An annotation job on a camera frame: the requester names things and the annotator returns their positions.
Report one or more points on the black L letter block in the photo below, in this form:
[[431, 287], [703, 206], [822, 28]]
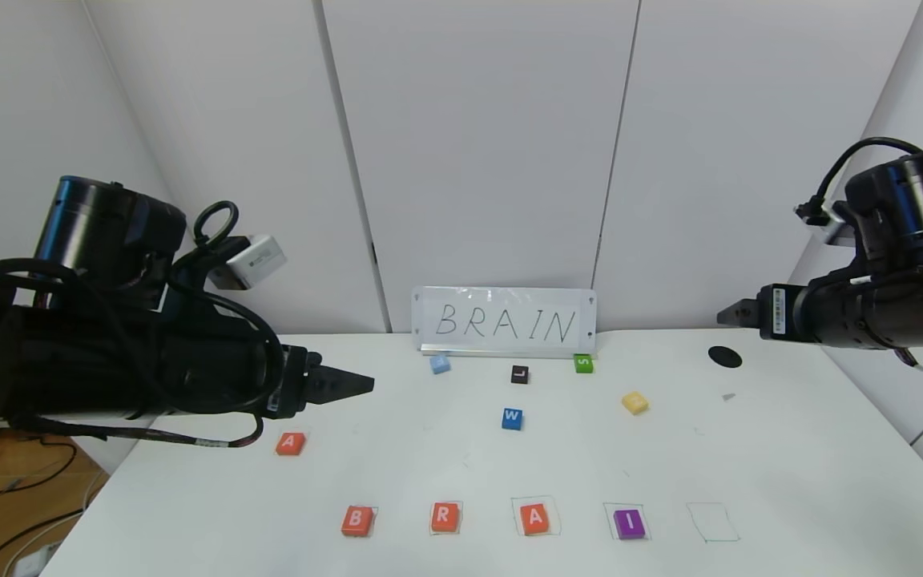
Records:
[[519, 374]]

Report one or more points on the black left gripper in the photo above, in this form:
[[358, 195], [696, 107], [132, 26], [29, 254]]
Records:
[[295, 382]]

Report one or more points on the orange B letter block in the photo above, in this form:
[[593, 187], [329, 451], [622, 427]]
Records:
[[356, 521]]

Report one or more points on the purple I letter block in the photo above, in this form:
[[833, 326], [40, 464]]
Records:
[[629, 523]]

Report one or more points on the yellow letter block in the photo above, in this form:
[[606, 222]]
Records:
[[634, 402]]

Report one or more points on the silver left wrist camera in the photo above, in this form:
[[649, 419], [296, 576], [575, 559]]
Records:
[[253, 260]]

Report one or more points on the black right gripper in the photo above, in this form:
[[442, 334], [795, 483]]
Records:
[[776, 312]]

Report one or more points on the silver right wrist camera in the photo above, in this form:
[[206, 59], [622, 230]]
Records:
[[842, 232]]

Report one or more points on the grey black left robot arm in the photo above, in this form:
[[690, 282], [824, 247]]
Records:
[[93, 361]]

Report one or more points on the light blue letter block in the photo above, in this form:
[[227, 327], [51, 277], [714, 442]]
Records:
[[440, 364]]

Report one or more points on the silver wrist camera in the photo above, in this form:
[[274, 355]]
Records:
[[253, 260], [842, 232]]

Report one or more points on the white BRAIN sign board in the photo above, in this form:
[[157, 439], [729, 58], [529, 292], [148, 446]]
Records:
[[503, 324]]

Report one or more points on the black round table grommet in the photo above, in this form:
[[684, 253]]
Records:
[[724, 357]]

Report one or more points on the blue W letter block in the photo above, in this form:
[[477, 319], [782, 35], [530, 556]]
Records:
[[512, 418]]

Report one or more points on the orange A letter block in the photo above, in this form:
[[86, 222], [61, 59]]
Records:
[[290, 443], [534, 518]]

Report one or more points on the orange R letter block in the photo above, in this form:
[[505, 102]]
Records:
[[445, 518]]

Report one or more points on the green S letter block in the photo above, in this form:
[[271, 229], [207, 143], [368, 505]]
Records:
[[583, 363]]

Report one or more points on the white power strip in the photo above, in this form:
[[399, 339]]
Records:
[[33, 565]]

